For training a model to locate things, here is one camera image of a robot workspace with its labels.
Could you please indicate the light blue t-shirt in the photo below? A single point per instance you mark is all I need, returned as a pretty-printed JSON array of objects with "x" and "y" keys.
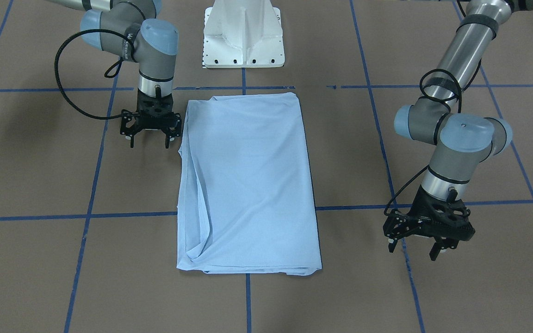
[{"x": 246, "y": 201}]

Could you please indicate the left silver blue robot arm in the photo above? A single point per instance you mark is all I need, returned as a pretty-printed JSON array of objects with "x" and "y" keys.
[{"x": 462, "y": 141}]

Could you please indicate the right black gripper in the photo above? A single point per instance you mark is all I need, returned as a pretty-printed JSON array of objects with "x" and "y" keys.
[{"x": 129, "y": 126}]

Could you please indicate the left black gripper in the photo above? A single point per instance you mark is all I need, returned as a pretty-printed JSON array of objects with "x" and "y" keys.
[{"x": 404, "y": 224}]

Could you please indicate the white pedestal column base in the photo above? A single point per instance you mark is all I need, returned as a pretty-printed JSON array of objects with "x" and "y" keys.
[{"x": 243, "y": 34}]

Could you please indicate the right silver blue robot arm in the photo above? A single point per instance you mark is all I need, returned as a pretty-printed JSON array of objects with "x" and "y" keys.
[{"x": 131, "y": 30}]

